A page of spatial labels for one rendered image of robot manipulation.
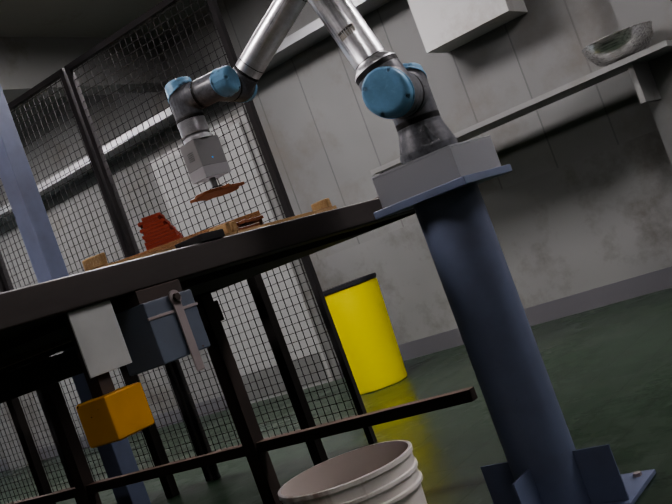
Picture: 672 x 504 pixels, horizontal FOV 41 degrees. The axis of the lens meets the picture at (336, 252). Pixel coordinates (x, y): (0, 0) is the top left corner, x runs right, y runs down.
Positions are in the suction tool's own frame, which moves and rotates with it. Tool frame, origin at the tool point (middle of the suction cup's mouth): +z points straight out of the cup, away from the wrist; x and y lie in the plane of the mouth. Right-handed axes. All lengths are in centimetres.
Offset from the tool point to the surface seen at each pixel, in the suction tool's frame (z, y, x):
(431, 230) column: 28, -25, 42
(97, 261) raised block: 11, 53, 20
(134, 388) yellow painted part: 36, 67, 41
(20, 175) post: -60, -51, -185
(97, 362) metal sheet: 30, 71, 39
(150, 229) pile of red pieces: -7, -33, -80
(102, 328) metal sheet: 25, 67, 38
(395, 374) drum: 100, -252, -203
